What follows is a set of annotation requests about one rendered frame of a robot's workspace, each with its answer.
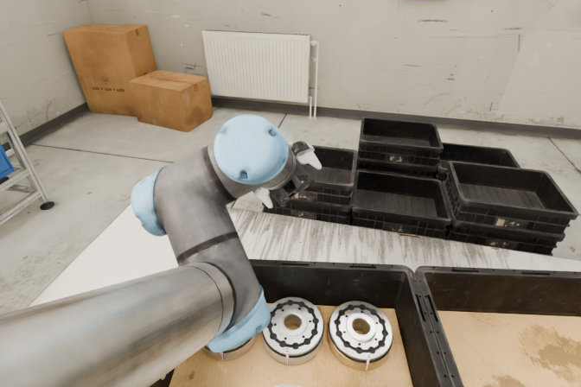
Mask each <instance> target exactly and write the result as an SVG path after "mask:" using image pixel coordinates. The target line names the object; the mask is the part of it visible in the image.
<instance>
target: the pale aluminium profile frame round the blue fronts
mask: <svg viewBox="0 0 581 387"><path fill-rule="evenodd" d="M1 133H4V135H5V137H6V139H7V140H8V142H9V144H10V147H11V149H9V150H7V151H6V152H5V153H6V155H7V156H8V157H9V156H11V155H13V154H15V156H16V158H17V160H18V161H19V163H14V162H12V163H11V164H12V166H13V168H14V169H15V171H14V172H15V173H13V174H11V175H9V176H8V177H7V176H5V177H3V178H2V179H1V180H0V193H1V192H2V191H4V190H7V191H12V192H18V193H24V194H27V195H26V196H24V197H23V198H21V199H20V200H19V201H17V202H16V203H14V204H13V205H12V206H10V207H8V208H7V209H5V210H4V211H2V212H1V213H0V225H1V224H3V223H4V222H5V221H7V220H8V219H10V218H11V217H13V216H14V215H16V214H17V213H19V212H20V211H21V210H22V209H23V208H25V207H26V206H28V205H29V204H31V203H32V202H34V201H35V200H37V199H38V200H39V201H40V202H42V203H43V204H42V205H41V206H40V208H41V209H42V210H48V209H50V208H52V207H53V206H54V202H53V201H48V202H47V200H50V198H49V197H48V194H47V192H46V190H45V188H44V186H43V185H42V182H41V180H40V178H39V176H38V174H37V173H36V171H35V168H34V166H33V164H32V162H31V160H30V159H29V156H28V154H27V152H26V150H25V148H24V147H23V145H22V143H21V141H20V139H19V137H18V135H17V134H16V131H15V129H14V127H13V125H12V123H11V122H10V119H9V117H8V115H7V113H6V111H5V109H4V108H3V105H2V103H1V101H0V134H1ZM25 177H26V178H27V179H28V180H29V183H30V185H24V184H19V183H17V182H18V181H20V180H21V179H23V178H25Z"/></svg>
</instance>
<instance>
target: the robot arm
mask: <svg viewBox="0 0 581 387"><path fill-rule="evenodd" d="M313 151H315V149H314V148H313V147H312V146H311V145H310V144H308V143H306V142H303V141H299V142H296V143H292V142H291V141H289V142H287V141H286V139H285V137H284V134H283V133H282V132H281V130H280V129H279V128H278V127H276V126H275V125H274V124H272V123H270V122H269V121H268V120H266V119H265V118H263V117H260V116H256V115H250V114H247V115H241V116H237V117H234V118H232V119H230V120H229V121H227V122H226V123H225V124H224V125H223V126H222V128H221V129H220V131H219V133H218V134H217V136H216V138H215V141H214V142H212V143H210V144H209V145H208V146H206V147H204V148H202V149H199V150H197V151H195V152H194V153H192V154H191V155H188V156H186V157H184V158H182V159H181V160H179V161H177V162H174V163H172V164H170V165H169V166H164V167H161V168H159V169H158V170H157V171H156V172H155V173H153V174H151V175H149V176H147V177H145V178H144V179H143V180H142V181H140V182H139V183H138V184H137V185H136V186H135V187H134V188H133V190H132V192H131V206H132V210H133V212H134V214H135V216H136V218H138V219H139V220H140V222H141V226H142V227H143V228H144V229H145V230H146V231H147V232H148V233H150V234H151V235H154V236H157V237H162V236H165V235H168V238H169V242H170V244H171V247H172V250H173V252H174V254H175V257H176V261H177V263H178V266H179V267H176V268H174V269H170V270H165V271H161V272H157V273H154V274H151V275H147V276H141V277H139V278H135V279H131V280H128V281H125V282H119V283H116V284H113V285H109V286H105V287H103V288H99V289H93V290H90V291H87V292H83V293H80V294H77V295H70V296H68V297H64V298H60V299H57V300H54V301H48V302H45V303H42V304H38V305H34V306H32V307H28V308H22V309H19V310H16V311H12V312H8V313H6V314H0V387H150V386H151V385H152V384H154V383H155V382H156V381H157V380H159V379H160V378H161V377H163V376H164V375H166V374H167V373H169V372H170V371H172V370H173V369H174V368H176V367H177V366H178V365H179V364H181V363H182V362H183V361H185V360H186V359H187V358H189V357H190V356H192V355H193V354H195V353H196V352H198V351H199V350H200V349H202V347H204V346H205V345H206V344H208V347H209V349H210V350H211V351H212V352H224V351H227V350H229V349H232V348H234V347H235V346H238V345H240V344H242V343H244V342H246V341H248V340H249V339H251V338H252V337H254V336H255V335H256V334H258V333H260V332H262V331H263V330H264V329H265V328H266V327H267V326H268V324H269V323H270V320H271V314H270V311H269V308H268V306H267V304H266V301H265V297H264V290H263V288H262V286H261V285H260V284H259V282H258V280H257V277H256V276H255V274H254V271H253V269H252V266H251V264H250V261H249V259H248V257H247V254H246V252H245V249H244V247H243V244H242V243H241V241H240V238H239V234H238V233H237V231H236V228H235V226H234V224H233V221H232V218H231V216H230V214H229V211H228V210H227V205H228V204H230V203H231V202H233V201H235V200H237V199H238V198H240V197H242V196H244V195H246V194H249V193H250V192H252V194H253V195H254V196H255V197H257V196H258V197H259V198H260V199H261V200H262V201H263V202H264V203H265V205H266V206H267V207H269V208H272V207H273V204H272V202H271V199H270V196H269V193H271V195H272V196H273V197H274V199H275V200H276V201H277V203H278V204H279V205H280V206H286V205H285V203H286V202H287V201H288V200H290V199H291V198H292V197H293V196H295V195H296V194H297V193H299V192H300V191H304V189H305V188H307V187H308V186H309V185H310V183H311V182H313V183H315V182H314V180H313V179H312V178H311V177H310V175H309V174H308V173H307V171H306V170H305V169H304V168H303V166H302V165H304V164H309V165H311V166H312V167H314V168H316V169H321V168H322V165H321V163H320V162H319V161H318V159H317V157H316V155H315V154H314V152H313ZM301 164H302V165H301ZM308 178H309V179H308ZM305 179H306V180H307V179H308V181H306V180H305ZM278 195H281V196H282V199H283V200H284V201H282V200H281V199H280V197H279V196H278Z"/></svg>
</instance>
